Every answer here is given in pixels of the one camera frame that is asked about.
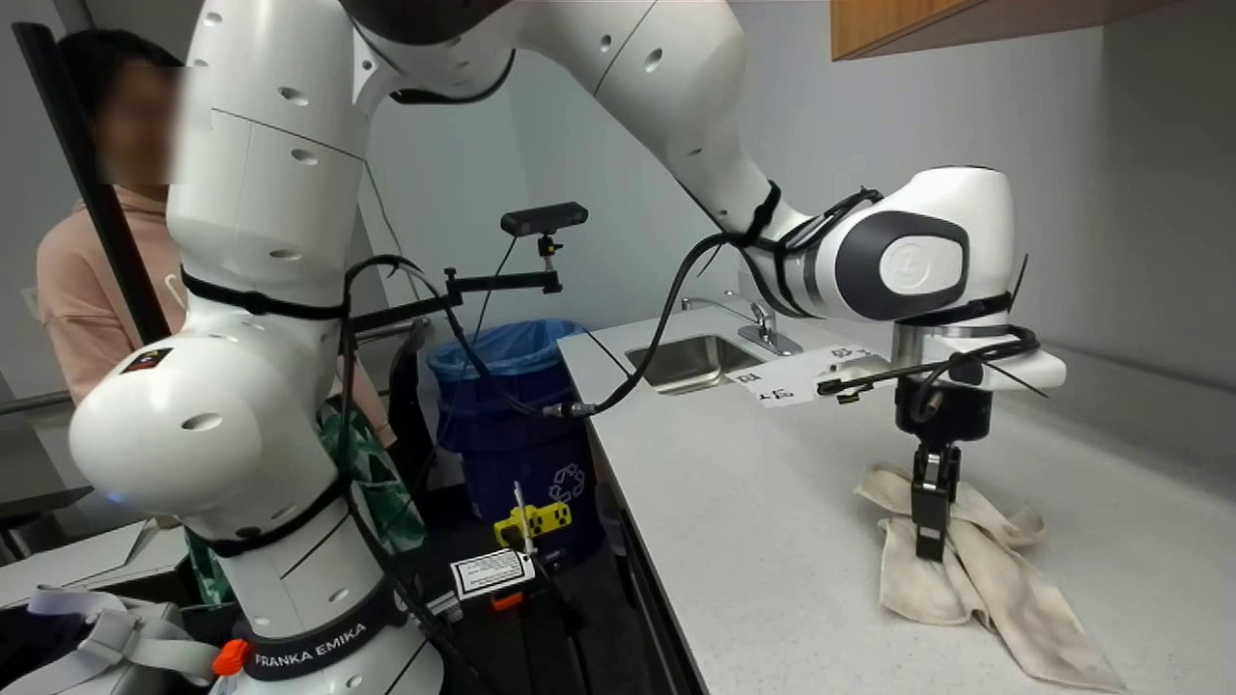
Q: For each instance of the camera on mount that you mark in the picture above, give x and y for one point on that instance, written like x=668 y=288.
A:
x=544 y=219

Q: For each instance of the person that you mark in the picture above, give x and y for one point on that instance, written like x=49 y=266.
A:
x=87 y=290

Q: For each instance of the blue recycling bin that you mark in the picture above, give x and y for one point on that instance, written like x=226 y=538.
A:
x=512 y=434

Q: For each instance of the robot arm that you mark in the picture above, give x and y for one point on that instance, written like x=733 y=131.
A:
x=270 y=193

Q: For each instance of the steel sink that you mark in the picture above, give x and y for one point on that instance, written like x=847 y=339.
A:
x=690 y=362

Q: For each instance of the wooden wall cabinet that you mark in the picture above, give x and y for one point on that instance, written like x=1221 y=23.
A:
x=917 y=24

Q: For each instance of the white paper sheet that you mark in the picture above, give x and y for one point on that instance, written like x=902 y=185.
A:
x=787 y=381

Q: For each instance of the beige towel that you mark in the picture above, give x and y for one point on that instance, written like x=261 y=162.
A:
x=995 y=579

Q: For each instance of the chrome tap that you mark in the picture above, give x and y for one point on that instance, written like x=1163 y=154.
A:
x=765 y=326

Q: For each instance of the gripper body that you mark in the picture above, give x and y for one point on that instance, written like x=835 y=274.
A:
x=944 y=413

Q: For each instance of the white label tag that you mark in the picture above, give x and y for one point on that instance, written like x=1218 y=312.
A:
x=491 y=572

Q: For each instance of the black pole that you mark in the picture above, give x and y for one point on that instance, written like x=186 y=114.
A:
x=97 y=193

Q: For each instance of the yellow power adaptor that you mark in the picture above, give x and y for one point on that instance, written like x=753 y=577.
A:
x=541 y=521

